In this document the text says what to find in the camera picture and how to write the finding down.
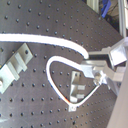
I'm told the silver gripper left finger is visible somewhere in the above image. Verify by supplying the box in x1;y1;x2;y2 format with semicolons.
81;64;126;95

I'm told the blue object in background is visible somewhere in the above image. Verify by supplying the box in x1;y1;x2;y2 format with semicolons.
101;0;111;18

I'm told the small grey cable clip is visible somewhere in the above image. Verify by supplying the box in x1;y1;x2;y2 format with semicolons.
67;70;86;112

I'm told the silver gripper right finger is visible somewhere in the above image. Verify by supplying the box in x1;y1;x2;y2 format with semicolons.
89;37;128;67

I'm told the white cable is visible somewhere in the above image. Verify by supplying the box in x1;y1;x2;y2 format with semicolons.
0;33;102;110

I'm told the large grey cable clip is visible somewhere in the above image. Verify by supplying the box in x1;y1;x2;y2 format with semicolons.
0;43;33;94

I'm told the aluminium frame post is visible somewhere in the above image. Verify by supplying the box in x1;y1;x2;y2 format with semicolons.
87;0;99;13

